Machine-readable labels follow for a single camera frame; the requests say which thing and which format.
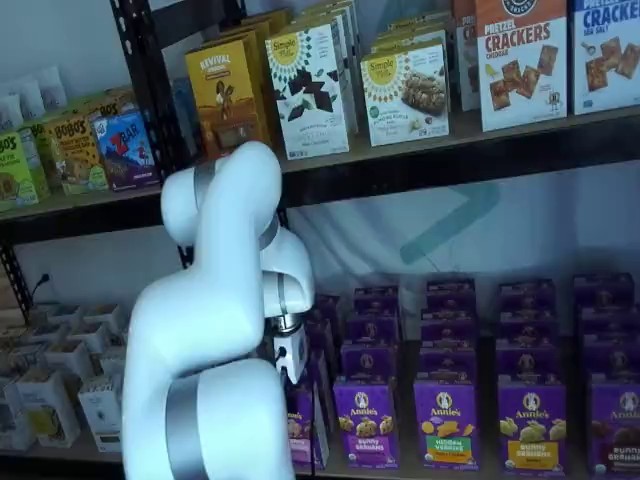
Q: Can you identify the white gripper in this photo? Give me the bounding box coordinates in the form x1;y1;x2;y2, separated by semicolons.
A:
272;327;308;386

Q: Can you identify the purple Annie's box pink patch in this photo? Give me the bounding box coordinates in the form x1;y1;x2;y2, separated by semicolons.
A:
285;382;332;470

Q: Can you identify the purple Annie's snack box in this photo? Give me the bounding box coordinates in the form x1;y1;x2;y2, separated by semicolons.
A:
582;344;640;386
314;293;345;326
353;285;400;315
304;317;341;356
340;342;400;382
496;344;565;386
304;349;337;416
418;344;478;386
346;310;400;346
498;312;560;349
577;307;640;349
421;309;476;349
498;279;556;316
426;278;476;314
573;273;635;311

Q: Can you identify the purple Annie's box violet patch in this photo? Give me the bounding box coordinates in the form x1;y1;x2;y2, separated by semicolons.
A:
333;377;401;470

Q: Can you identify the tan particle board shelf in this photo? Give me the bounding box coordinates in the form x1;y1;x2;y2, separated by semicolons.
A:
0;182;169;222
292;449;640;480
199;104;640;176

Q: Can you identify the purple Annie's hidden veggie box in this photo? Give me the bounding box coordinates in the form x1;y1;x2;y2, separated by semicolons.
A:
413;382;480;472

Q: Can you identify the white patterned-top tall box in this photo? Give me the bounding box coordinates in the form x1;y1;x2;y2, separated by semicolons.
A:
14;369;82;449
7;344;51;375
47;303;85;325
64;322;110;351
0;379;37;451
43;339;95;381
27;324;66;347
77;374;125;455
98;344;127;380
84;303;123;327

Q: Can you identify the Simple Mills chocolate thins box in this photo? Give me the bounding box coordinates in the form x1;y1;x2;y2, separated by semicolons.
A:
304;0;361;126
264;23;351;160
287;9;357;136

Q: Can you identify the purple Annie's box yellow patch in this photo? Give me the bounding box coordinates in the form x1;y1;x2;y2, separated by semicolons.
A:
498;382;570;474

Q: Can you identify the blue ZBar snack box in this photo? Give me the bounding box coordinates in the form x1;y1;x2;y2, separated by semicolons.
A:
91;109;161;193

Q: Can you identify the orange-yellow Revival snack box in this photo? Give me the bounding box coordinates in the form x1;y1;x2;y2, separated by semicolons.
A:
219;24;281;146
184;37;271;160

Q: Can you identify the Simple Mills soft bars box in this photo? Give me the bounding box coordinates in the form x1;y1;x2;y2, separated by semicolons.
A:
360;42;450;147
374;18;448;39
369;29;449;57

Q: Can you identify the yellow Bobo's snack box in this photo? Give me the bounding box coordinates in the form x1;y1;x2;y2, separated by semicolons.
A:
47;113;110;196
79;87;136;121

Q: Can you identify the green Bobo's snack box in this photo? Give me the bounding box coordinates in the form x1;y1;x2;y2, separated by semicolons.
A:
0;130;40;212
22;117;54;201

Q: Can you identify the purple Annie's box brown patch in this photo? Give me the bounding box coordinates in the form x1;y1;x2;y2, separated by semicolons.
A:
588;382;640;477

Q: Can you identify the orange pretzel crackers box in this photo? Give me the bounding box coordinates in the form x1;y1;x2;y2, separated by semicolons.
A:
474;0;570;133
452;0;482;112

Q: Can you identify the blue sea salt crackers box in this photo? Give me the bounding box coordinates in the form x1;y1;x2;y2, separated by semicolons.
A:
572;0;640;116

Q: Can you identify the white backdrop sheet teal stripe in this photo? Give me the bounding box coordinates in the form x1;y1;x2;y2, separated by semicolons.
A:
287;169;640;301

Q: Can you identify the black metal shelving rack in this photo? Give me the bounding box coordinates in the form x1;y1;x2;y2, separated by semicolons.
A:
109;0;640;480
0;189;196;480

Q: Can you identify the white small boxes group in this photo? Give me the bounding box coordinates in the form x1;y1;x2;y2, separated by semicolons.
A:
0;299;126;464

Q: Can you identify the white stand-up pouch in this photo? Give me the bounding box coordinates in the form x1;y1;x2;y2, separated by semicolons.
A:
17;79;46;121
0;94;24;132
37;67;69;109

